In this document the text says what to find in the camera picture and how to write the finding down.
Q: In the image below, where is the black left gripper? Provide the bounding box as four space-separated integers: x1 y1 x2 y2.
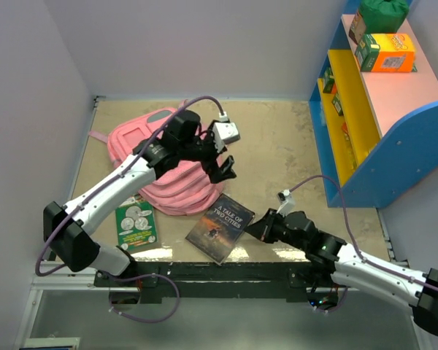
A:
180 121 237 183

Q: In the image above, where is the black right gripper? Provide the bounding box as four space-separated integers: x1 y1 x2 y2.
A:
244 209 307 252

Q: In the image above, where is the pink student backpack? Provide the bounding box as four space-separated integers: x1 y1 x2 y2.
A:
89 107 224 216

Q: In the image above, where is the dark novel book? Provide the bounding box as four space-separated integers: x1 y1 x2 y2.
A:
185 194 255 265

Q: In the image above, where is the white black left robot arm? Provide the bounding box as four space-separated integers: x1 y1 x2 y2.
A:
43 107 239 286

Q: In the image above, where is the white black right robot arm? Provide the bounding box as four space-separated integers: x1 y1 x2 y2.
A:
245 209 438 337

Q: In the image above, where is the green cloth bag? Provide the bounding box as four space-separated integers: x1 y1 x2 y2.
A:
358 0 410 34

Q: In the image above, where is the green paperback book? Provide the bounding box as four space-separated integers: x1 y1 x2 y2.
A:
115 194 158 254

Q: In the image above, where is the orange packet on shelf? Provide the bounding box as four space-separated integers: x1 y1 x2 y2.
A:
341 122 356 162

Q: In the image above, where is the small green box lower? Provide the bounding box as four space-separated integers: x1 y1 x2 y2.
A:
331 92 344 116

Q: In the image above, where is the small green box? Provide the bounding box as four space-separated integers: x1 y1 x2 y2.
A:
322 66 337 94
331 92 344 116

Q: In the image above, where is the small green box upper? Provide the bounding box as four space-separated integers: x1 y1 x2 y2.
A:
322 66 337 94

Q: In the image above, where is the blue yellow pink shelf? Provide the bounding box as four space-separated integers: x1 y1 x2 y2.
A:
309 1 438 209

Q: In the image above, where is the brown card box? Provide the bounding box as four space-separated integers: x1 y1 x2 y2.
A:
349 9 366 44

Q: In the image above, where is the orange green crayon box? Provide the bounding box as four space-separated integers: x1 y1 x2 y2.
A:
355 34 416 73

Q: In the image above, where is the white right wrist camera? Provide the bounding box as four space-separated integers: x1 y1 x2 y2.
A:
277 189 296 217

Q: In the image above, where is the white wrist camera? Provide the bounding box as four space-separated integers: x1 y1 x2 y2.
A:
277 189 296 217
212 122 240 152

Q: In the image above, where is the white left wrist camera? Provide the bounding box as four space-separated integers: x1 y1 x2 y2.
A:
212 122 240 152

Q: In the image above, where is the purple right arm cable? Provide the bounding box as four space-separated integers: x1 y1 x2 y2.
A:
288 174 438 298

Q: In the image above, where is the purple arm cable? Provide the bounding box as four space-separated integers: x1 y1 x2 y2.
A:
34 96 229 276
288 174 438 298

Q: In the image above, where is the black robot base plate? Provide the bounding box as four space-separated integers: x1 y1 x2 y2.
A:
94 262 345 309

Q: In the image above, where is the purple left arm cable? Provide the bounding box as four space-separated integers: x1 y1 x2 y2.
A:
34 96 229 276

